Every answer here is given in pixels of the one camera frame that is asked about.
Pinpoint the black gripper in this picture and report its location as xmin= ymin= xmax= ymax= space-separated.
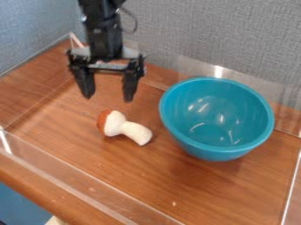
xmin=67 ymin=17 xmax=145 ymax=103

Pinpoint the brown and white toy mushroom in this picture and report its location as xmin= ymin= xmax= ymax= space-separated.
xmin=97 ymin=110 xmax=153 ymax=146

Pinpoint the blue plastic bowl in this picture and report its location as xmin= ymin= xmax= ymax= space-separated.
xmin=159 ymin=77 xmax=276 ymax=162

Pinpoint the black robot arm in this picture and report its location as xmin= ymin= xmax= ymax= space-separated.
xmin=66 ymin=0 xmax=146 ymax=102

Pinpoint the clear acrylic back barrier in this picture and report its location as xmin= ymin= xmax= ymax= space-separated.
xmin=123 ymin=39 xmax=301 ymax=138

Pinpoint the clear acrylic barrier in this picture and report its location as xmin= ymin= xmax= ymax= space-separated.
xmin=123 ymin=39 xmax=301 ymax=138
xmin=0 ymin=127 xmax=185 ymax=225

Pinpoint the clear acrylic front barrier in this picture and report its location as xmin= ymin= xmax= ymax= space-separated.
xmin=0 ymin=127 xmax=185 ymax=225

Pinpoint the clear acrylic corner bracket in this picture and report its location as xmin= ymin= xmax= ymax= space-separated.
xmin=70 ymin=33 xmax=86 ymax=55

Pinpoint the black cable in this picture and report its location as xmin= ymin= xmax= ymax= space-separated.
xmin=119 ymin=6 xmax=139 ymax=35

